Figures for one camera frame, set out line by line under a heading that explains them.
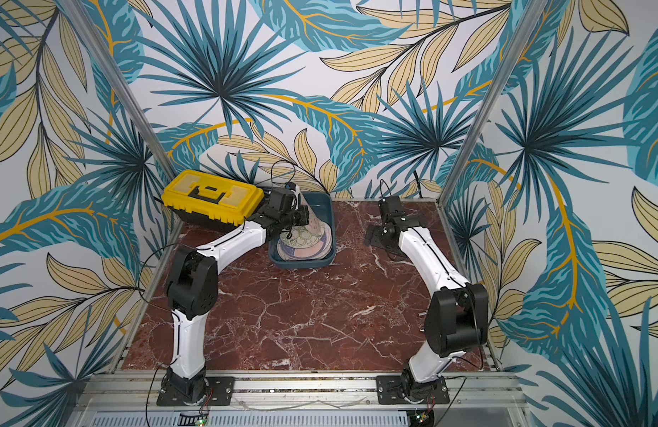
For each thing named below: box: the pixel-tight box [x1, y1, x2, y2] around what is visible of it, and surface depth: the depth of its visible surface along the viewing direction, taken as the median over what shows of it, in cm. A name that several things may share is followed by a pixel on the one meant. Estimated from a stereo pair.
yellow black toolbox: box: [160, 169, 265, 231], surface depth 100 cm
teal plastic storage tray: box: [268, 192, 337, 269], surface depth 102 cm
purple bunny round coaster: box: [276, 236, 333, 261], surface depth 102 cm
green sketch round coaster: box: [279, 225, 324, 249], surface depth 103 cm
